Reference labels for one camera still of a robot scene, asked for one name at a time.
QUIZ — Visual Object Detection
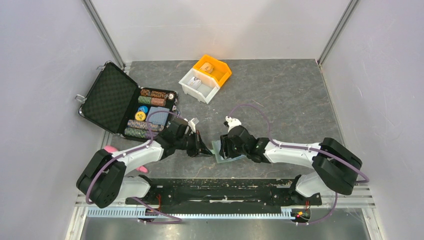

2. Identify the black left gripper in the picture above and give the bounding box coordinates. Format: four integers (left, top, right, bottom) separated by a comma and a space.
175, 130, 212, 158

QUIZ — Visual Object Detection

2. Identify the green card holder wallet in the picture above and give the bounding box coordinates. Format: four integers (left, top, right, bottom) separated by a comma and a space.
211, 140, 246, 164

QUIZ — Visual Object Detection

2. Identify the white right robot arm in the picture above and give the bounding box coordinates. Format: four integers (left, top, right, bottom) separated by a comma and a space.
219, 125, 363, 204

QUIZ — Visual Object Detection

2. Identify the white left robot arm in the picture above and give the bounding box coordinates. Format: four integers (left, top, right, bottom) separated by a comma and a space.
76, 118, 213, 209

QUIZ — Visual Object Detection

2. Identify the blue playing card deck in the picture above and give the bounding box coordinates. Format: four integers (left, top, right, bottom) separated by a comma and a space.
146, 106, 169, 126

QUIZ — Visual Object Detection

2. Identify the white plastic bin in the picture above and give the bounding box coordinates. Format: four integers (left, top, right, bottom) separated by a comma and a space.
178, 68, 221, 104

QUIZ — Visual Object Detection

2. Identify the purple chip stack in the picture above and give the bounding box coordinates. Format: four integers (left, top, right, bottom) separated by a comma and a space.
127, 119, 164, 132

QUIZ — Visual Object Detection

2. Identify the orange blue chip stack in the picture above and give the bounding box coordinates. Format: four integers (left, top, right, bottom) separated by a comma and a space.
150, 97, 167, 107

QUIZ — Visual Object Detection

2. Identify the green brown chip stack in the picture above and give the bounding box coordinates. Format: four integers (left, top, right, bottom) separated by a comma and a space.
124, 127, 158, 139

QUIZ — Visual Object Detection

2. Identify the yellow poker chip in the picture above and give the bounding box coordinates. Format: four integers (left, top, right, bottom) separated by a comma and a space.
134, 111, 147, 121

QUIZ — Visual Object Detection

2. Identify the blue poker chip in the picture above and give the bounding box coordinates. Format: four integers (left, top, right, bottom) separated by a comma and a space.
137, 105, 149, 114

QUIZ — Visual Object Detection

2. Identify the orange plastic bin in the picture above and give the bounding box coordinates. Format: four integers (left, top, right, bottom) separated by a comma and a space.
193, 54, 232, 88

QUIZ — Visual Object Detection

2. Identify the brown chip stack top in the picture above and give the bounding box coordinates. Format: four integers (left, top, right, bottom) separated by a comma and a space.
140, 88, 168, 99

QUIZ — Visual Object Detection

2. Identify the black poker chip case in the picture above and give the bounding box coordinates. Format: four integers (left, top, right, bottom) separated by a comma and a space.
75, 61, 179, 142

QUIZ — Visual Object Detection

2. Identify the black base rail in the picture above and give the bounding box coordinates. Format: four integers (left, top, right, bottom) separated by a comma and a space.
141, 178, 322, 214

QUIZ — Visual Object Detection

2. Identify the pink handled tool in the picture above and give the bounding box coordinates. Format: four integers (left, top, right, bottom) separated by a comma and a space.
103, 145, 149, 174

